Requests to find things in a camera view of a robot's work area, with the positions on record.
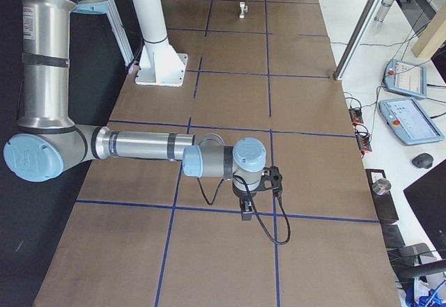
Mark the metal cylinder weight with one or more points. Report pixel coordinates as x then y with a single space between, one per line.
381 186

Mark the aluminium frame post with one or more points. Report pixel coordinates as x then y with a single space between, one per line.
370 9

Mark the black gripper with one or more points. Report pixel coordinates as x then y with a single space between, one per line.
241 194

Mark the black computer mouse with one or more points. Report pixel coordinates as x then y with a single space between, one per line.
423 160

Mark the white PPR valve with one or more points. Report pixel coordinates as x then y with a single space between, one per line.
243 9

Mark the clear water bottle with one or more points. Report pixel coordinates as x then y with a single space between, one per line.
383 10

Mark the upper teach pendant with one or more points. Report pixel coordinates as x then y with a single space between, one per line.
405 78

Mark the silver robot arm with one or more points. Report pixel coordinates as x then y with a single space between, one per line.
50 143

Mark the orange black connector block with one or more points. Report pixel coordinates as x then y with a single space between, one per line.
356 116

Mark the lower teach pendant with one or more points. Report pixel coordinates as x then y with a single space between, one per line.
409 122

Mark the black box under weight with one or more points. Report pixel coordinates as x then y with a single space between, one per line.
384 205

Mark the teach pendant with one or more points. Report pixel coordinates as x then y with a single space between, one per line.
405 78
409 122

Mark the white pedestal column base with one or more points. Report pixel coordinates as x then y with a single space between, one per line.
160 64

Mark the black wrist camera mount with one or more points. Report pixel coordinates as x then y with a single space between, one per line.
271 180

